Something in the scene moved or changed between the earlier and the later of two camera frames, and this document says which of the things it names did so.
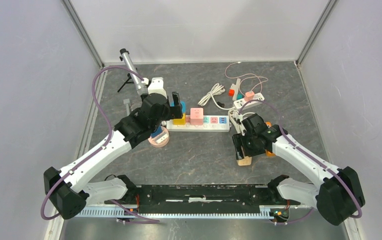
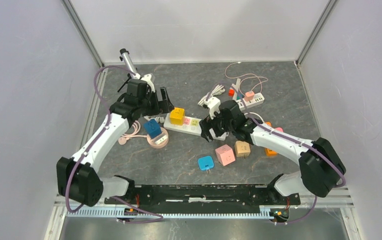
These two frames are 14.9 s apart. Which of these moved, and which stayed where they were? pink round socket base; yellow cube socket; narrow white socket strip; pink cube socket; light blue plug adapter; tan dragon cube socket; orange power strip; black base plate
Moved: pink cube socket; tan dragon cube socket; light blue plug adapter
Stayed: yellow cube socket; orange power strip; pink round socket base; black base plate; narrow white socket strip
